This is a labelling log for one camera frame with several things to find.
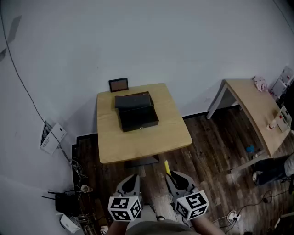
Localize white power strip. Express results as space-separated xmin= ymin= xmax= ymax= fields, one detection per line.
xmin=227 ymin=210 xmax=242 ymax=222

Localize pink cloth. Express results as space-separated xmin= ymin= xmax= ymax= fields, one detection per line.
xmin=252 ymin=76 xmax=269 ymax=92

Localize small wooden table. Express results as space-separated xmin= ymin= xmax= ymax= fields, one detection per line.
xmin=96 ymin=83 xmax=193 ymax=169

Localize white flat box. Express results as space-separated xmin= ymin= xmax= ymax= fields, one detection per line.
xmin=40 ymin=120 xmax=68 ymax=156

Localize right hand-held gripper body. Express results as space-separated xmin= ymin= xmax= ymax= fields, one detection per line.
xmin=165 ymin=170 xmax=210 ymax=221

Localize black router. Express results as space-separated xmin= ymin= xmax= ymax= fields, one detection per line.
xmin=41 ymin=190 xmax=80 ymax=216

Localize white storage boxes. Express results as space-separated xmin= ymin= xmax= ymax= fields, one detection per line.
xmin=268 ymin=66 xmax=294 ymax=102

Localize black box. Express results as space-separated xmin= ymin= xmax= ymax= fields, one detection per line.
xmin=114 ymin=91 xmax=160 ymax=133

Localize person's grey trouser leg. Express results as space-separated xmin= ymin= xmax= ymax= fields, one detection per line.
xmin=141 ymin=205 xmax=159 ymax=222

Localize white open container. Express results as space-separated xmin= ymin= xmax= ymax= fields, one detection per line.
xmin=276 ymin=105 xmax=292 ymax=133

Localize black floor cable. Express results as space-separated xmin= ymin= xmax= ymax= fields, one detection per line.
xmin=237 ymin=190 xmax=289 ymax=215

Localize black wall cable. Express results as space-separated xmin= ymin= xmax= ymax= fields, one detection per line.
xmin=0 ymin=0 xmax=72 ymax=164

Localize black picture frame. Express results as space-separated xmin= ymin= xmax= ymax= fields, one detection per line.
xmin=108 ymin=77 xmax=129 ymax=93

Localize person's right forearm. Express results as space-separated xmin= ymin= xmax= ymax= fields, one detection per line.
xmin=192 ymin=215 xmax=227 ymax=235

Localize white network device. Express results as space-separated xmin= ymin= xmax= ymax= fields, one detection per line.
xmin=60 ymin=213 xmax=81 ymax=231

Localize person's left forearm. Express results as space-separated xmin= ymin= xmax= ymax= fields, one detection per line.
xmin=109 ymin=219 xmax=130 ymax=235

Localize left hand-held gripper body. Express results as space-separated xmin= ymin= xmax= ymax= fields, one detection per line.
xmin=107 ymin=173 xmax=144 ymax=222

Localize tangle of thin cables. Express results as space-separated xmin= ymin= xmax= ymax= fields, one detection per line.
xmin=68 ymin=157 xmax=88 ymax=191

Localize person's olive shirt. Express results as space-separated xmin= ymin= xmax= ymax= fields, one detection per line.
xmin=125 ymin=220 xmax=192 ymax=235

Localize long wooden table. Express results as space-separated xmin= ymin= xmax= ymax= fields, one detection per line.
xmin=206 ymin=78 xmax=291 ymax=174

